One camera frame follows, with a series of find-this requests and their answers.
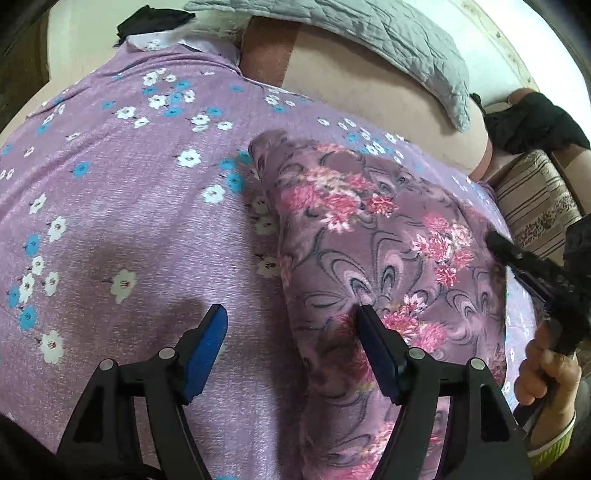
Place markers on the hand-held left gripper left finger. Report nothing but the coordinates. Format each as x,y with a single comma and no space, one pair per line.
205,350

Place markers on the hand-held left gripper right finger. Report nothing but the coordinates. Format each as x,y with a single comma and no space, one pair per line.
378,351

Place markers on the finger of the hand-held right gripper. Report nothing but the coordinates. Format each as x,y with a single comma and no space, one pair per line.
521,256
535,290

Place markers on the mauve floral shirt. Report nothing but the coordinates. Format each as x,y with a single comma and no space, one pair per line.
369,258

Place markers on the person's right forearm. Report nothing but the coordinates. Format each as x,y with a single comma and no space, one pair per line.
561,450

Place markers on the person's right hand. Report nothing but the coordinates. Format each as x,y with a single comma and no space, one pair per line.
558,376

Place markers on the striped beige sofa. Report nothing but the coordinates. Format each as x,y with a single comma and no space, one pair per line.
531,198

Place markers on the large black garment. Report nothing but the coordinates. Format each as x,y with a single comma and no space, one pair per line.
540,124

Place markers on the purple flowered bedsheet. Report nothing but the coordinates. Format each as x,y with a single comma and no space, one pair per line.
115,207

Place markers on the beige bolster cushion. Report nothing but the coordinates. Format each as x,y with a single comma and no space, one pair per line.
369,101

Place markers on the grey quilted pillow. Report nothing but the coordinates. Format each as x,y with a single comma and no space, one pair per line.
369,32

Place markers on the white flowered cloth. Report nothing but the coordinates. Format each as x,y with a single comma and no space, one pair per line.
157,42

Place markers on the small black cloth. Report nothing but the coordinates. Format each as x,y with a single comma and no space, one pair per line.
147,23

